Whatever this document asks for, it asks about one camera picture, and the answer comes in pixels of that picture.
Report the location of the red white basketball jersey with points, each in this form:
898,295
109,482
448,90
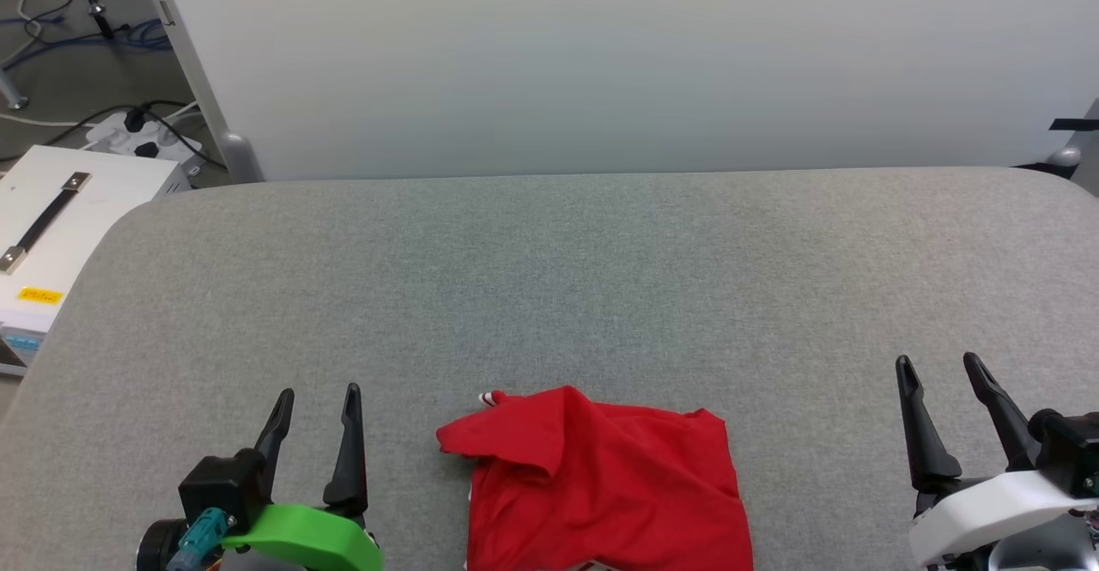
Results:
601,485

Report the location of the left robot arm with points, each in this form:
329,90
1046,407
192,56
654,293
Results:
159,545

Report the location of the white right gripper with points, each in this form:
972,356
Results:
979,507

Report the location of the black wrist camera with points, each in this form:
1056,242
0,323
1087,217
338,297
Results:
1069,455
219,485

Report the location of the grey partition support post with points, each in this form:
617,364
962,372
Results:
1065,157
179,39

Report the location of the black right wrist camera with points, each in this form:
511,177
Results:
1069,455

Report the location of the white partition panel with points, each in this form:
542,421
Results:
601,56

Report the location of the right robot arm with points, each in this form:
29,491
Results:
1047,545

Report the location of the white power strip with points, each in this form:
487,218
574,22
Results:
116,135

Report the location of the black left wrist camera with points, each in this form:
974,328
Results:
219,485

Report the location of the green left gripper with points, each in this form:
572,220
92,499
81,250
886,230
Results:
318,537

